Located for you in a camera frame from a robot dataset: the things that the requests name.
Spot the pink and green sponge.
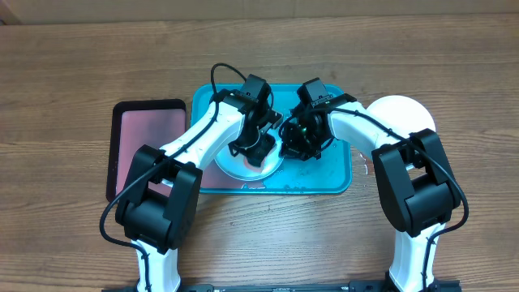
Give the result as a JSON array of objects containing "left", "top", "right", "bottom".
[{"left": 243, "top": 157, "right": 265, "bottom": 172}]

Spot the black tray with pink water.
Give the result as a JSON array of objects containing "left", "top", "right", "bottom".
[{"left": 106, "top": 99, "right": 187, "bottom": 202}]

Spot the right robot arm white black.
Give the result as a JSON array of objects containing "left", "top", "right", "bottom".
[{"left": 279, "top": 93, "right": 469, "bottom": 291}]

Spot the teal plastic tray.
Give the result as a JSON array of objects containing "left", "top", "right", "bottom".
[{"left": 191, "top": 84, "right": 353, "bottom": 195}]

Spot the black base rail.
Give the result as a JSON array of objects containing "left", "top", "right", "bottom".
[{"left": 101, "top": 280, "right": 462, "bottom": 292}]

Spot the white plate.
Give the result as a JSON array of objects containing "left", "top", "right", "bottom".
[{"left": 367, "top": 95, "right": 436, "bottom": 137}]

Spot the light blue plate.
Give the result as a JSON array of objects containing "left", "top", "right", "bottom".
[{"left": 215, "top": 130, "right": 283, "bottom": 182}]

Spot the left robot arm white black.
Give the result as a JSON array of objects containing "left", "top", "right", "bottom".
[{"left": 109, "top": 95, "right": 283, "bottom": 291}]

